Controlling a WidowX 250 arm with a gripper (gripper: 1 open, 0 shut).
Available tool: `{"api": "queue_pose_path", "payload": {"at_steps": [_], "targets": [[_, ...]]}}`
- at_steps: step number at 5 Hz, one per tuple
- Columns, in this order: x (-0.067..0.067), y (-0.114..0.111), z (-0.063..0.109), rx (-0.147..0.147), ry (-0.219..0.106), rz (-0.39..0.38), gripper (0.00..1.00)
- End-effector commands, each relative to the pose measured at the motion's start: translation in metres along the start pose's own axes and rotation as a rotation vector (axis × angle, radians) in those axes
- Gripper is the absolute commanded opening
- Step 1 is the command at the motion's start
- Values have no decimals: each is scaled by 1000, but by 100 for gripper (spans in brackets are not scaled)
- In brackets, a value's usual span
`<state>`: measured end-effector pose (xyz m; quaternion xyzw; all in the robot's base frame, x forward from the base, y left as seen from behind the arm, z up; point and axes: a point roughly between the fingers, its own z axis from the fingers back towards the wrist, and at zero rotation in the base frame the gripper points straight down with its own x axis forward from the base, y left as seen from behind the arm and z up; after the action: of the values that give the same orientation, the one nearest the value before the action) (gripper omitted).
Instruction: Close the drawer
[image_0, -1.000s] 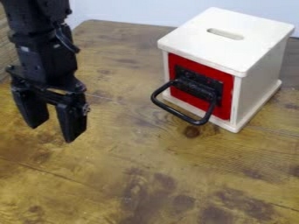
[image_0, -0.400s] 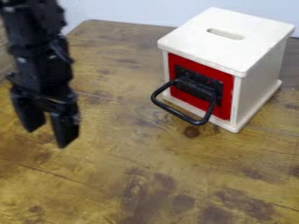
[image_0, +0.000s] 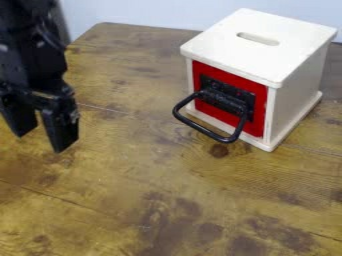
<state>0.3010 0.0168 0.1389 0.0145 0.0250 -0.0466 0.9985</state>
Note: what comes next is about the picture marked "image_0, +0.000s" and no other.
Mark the white wooden box cabinet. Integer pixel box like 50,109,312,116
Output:
179,8,338,152

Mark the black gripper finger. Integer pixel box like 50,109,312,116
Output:
0,94,37,137
41,99,80,153

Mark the black metal drawer handle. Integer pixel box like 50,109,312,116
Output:
172,75,255,144

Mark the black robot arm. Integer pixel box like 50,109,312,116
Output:
0,0,78,153

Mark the red drawer front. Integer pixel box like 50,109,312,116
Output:
192,61,267,137

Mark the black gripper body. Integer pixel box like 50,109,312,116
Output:
0,39,76,112

